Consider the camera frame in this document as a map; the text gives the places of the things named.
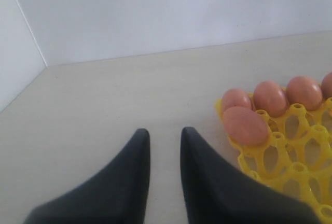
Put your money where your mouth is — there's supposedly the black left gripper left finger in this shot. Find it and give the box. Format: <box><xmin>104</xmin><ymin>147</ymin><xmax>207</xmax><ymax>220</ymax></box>
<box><xmin>24</xmin><ymin>129</ymin><xmax>150</xmax><ymax>223</ymax></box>

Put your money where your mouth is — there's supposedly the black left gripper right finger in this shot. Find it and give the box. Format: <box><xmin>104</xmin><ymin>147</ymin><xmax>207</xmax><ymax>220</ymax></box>
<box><xmin>181</xmin><ymin>127</ymin><xmax>320</xmax><ymax>223</ymax></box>

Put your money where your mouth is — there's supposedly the brown egg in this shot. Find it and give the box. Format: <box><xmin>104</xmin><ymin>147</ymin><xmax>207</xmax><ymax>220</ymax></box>
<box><xmin>286</xmin><ymin>76</ymin><xmax>323</xmax><ymax>111</ymax></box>
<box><xmin>223</xmin><ymin>106</ymin><xmax>269</xmax><ymax>146</ymax></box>
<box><xmin>221</xmin><ymin>88</ymin><xmax>253</xmax><ymax>111</ymax></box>
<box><xmin>253</xmin><ymin>81</ymin><xmax>288</xmax><ymax>117</ymax></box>
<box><xmin>321</xmin><ymin>72</ymin><xmax>332</xmax><ymax>99</ymax></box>

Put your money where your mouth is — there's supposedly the yellow plastic egg tray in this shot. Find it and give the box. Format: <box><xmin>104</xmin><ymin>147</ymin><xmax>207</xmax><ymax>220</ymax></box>
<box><xmin>228</xmin><ymin>98</ymin><xmax>331</xmax><ymax>223</ymax></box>

